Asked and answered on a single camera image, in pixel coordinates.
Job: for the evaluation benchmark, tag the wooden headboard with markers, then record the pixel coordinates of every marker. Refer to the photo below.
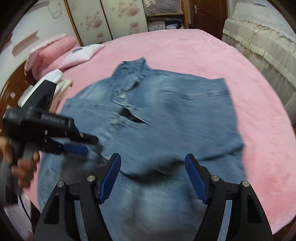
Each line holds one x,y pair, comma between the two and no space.
14,88

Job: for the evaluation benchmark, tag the person left hand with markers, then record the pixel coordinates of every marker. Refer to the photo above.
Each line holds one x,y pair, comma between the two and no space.
25,169

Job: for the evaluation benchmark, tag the blue denim jacket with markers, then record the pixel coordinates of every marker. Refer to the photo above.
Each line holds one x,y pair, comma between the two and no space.
153,119

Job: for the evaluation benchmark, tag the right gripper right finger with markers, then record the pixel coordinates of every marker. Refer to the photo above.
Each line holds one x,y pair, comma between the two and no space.
248,220

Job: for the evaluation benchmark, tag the beige covered bed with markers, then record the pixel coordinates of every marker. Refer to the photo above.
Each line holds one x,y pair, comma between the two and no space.
264,37

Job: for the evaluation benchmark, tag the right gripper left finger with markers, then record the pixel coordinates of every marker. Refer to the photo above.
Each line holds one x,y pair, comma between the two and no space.
58,219

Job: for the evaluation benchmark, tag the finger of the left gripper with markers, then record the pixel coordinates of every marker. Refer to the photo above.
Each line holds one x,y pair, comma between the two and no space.
75,149
87,139

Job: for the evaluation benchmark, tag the pink bed blanket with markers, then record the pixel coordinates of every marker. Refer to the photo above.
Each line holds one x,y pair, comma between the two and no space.
268,153

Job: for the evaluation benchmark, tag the folded pink quilt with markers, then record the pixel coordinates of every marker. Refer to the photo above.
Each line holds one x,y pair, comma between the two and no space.
46,52

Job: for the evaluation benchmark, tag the white printed pillow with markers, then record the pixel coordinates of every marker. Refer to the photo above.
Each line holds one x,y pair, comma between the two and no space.
80,55

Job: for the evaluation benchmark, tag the open wooden shelf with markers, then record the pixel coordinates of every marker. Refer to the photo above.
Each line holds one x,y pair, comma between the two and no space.
163,15

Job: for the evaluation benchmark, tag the floral sliding wardrobe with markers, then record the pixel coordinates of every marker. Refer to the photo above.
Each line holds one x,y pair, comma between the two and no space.
96,21

